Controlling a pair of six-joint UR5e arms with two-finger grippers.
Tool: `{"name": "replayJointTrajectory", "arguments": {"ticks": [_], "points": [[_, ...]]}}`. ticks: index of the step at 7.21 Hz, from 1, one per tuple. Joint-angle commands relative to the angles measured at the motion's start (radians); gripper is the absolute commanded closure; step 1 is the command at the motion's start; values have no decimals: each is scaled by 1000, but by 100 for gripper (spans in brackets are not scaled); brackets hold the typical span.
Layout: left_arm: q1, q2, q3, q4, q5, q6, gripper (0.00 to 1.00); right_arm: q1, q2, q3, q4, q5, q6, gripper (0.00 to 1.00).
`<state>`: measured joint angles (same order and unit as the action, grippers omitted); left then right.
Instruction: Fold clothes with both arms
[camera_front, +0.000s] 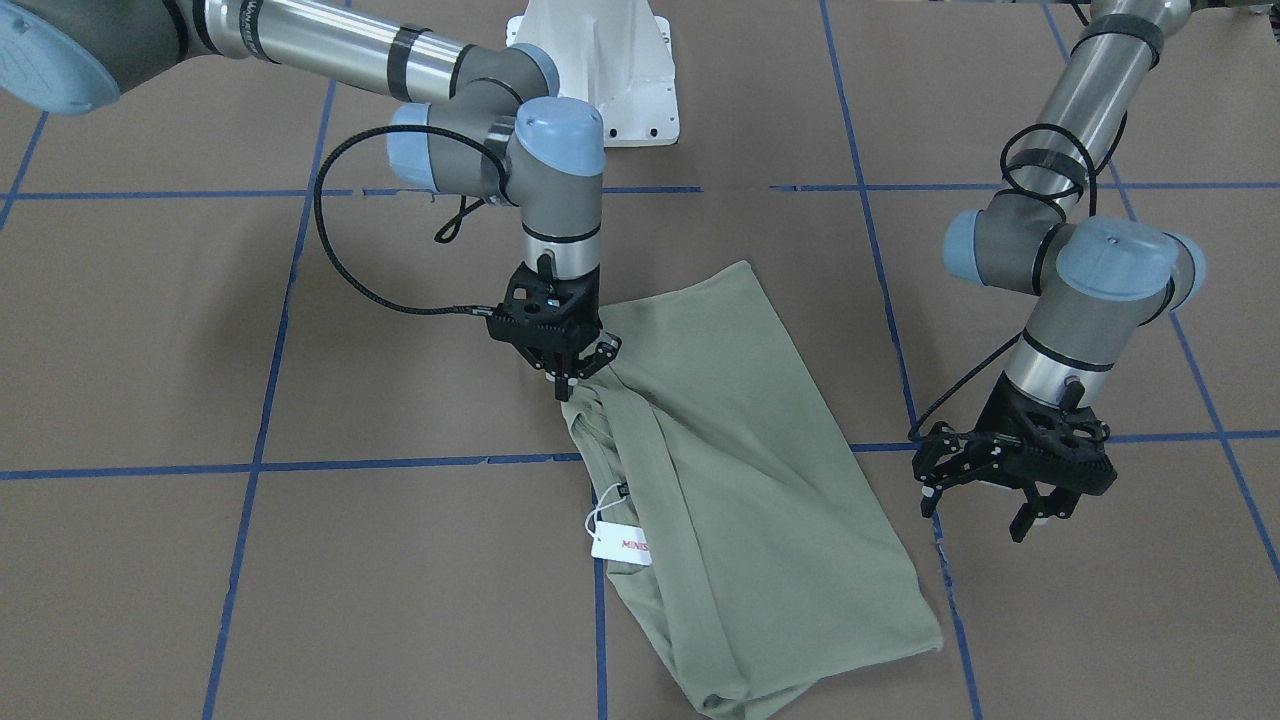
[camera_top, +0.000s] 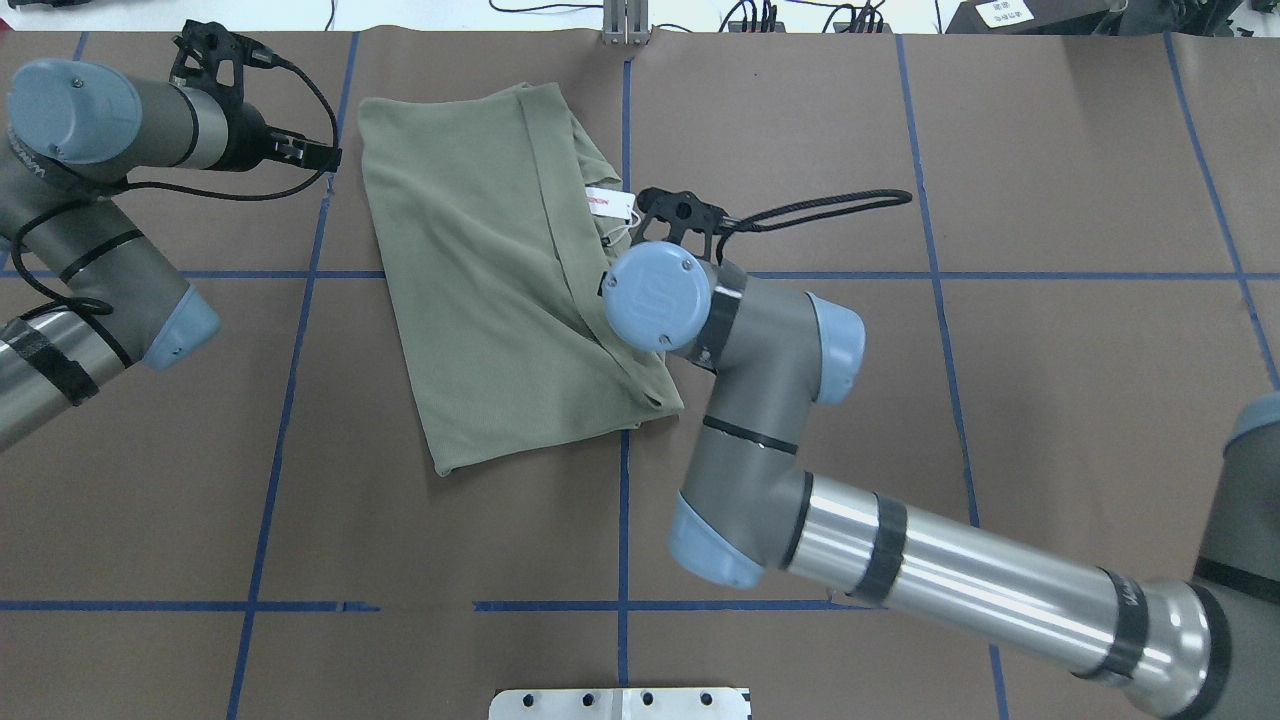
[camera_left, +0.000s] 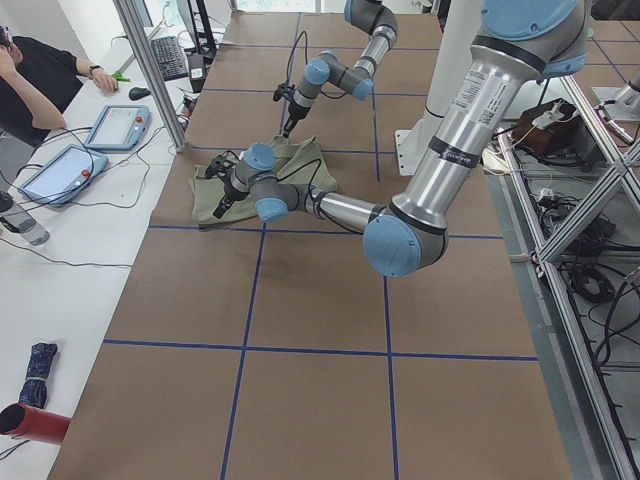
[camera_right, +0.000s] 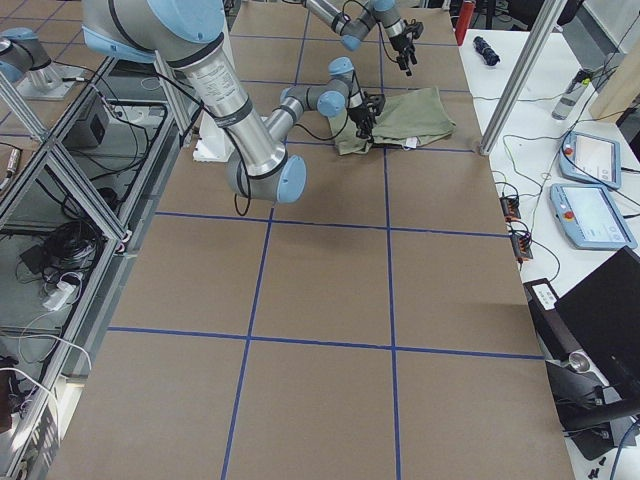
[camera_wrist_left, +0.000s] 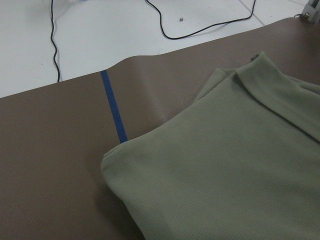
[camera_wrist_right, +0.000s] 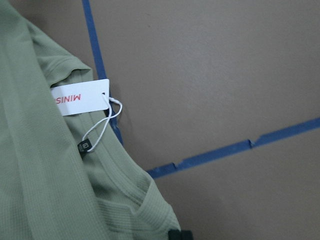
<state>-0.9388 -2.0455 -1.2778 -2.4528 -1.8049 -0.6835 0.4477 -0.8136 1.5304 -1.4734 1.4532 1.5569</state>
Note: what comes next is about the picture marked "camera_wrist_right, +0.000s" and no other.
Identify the white red Miniso hang tag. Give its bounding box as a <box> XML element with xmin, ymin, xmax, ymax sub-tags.
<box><xmin>51</xmin><ymin>79</ymin><xmax>110</xmax><ymax>116</ymax></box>

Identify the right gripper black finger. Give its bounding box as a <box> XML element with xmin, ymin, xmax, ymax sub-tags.
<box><xmin>168</xmin><ymin>230</ymin><xmax>193</xmax><ymax>240</ymax></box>

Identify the green long-sleeve shirt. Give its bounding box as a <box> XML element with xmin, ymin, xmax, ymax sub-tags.
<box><xmin>0</xmin><ymin>0</ymin><xmax>180</xmax><ymax>240</ymax></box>

